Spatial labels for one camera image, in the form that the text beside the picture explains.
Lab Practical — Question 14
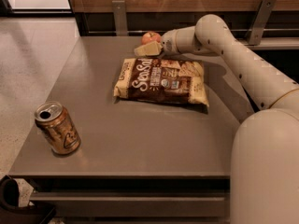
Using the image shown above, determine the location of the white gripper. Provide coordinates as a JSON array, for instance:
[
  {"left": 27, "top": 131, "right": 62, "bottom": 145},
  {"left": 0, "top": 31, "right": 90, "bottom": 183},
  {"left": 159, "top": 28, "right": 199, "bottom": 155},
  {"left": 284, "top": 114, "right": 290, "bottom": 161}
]
[{"left": 134, "top": 30, "right": 178, "bottom": 57}]

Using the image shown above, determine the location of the red apple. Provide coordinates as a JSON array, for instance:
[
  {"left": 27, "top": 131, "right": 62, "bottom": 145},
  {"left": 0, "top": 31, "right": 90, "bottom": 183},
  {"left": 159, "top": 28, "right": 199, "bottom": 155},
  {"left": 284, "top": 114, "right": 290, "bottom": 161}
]
[{"left": 141, "top": 31, "right": 161, "bottom": 45}]

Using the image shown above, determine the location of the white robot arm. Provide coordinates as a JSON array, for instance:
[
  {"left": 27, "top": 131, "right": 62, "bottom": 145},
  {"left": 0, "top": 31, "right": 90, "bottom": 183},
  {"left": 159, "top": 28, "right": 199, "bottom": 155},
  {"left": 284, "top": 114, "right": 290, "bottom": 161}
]
[{"left": 194, "top": 14, "right": 299, "bottom": 224}]

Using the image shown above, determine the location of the orange soda can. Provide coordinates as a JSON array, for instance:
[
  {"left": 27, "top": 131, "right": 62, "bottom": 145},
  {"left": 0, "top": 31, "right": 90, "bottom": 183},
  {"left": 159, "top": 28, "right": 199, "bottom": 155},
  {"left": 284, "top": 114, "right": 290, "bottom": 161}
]
[{"left": 35, "top": 101, "right": 80, "bottom": 155}]

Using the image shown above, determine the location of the brown sea salt chip bag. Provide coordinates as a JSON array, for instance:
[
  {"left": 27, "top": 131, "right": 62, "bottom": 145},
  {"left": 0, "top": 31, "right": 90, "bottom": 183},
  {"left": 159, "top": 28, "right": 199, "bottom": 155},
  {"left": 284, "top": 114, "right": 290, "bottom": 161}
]
[{"left": 113, "top": 58, "right": 208, "bottom": 105}]

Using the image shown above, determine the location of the left metal wall bracket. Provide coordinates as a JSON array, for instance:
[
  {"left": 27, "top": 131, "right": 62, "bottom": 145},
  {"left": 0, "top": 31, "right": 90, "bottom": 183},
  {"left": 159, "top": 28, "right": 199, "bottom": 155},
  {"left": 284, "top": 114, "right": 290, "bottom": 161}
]
[{"left": 112, "top": 0, "right": 128, "bottom": 36}]

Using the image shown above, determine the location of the metal wall bracket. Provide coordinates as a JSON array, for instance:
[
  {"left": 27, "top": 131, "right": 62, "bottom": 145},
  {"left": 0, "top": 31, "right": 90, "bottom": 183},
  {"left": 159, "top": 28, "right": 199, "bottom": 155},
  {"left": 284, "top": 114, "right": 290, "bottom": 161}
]
[
  {"left": 112, "top": 0, "right": 128, "bottom": 36},
  {"left": 246, "top": 0, "right": 277, "bottom": 46}
]

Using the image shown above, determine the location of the right metal wall bracket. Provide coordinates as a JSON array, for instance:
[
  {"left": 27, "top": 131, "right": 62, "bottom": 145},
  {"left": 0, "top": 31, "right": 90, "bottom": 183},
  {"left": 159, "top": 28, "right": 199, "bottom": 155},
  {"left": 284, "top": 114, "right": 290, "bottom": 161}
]
[{"left": 246, "top": 0, "right": 277, "bottom": 46}]

